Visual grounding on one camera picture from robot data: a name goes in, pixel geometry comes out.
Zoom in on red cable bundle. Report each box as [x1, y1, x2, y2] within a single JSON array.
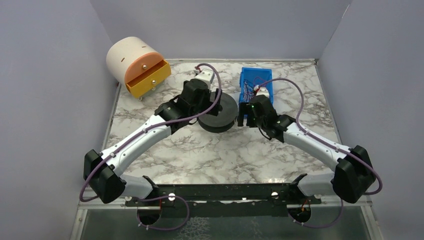
[[243, 76, 269, 100]]

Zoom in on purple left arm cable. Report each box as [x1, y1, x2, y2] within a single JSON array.
[[79, 62, 223, 232]]

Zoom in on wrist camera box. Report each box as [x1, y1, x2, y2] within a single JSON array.
[[253, 85, 270, 98], [194, 69, 215, 88]]

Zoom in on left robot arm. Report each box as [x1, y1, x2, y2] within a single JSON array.
[[82, 79, 222, 204]]

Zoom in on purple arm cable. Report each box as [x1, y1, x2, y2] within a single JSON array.
[[79, 62, 223, 232], [253, 77, 384, 229]]

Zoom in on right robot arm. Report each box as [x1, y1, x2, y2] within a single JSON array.
[[237, 95, 377, 204]]

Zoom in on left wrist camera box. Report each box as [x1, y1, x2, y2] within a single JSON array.
[[194, 69, 215, 88]]

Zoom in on dark grey cable spool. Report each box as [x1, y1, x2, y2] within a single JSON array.
[[197, 92, 238, 133]]

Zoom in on round mini drawer cabinet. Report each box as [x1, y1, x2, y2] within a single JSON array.
[[106, 36, 171, 99]]

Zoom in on blue plastic bin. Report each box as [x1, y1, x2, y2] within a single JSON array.
[[238, 67, 273, 104]]

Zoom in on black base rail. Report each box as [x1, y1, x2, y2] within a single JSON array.
[[125, 183, 321, 218]]

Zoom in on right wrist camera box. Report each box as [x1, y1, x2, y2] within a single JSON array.
[[253, 85, 270, 98]]

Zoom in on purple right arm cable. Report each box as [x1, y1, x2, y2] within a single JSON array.
[[253, 77, 384, 229]]

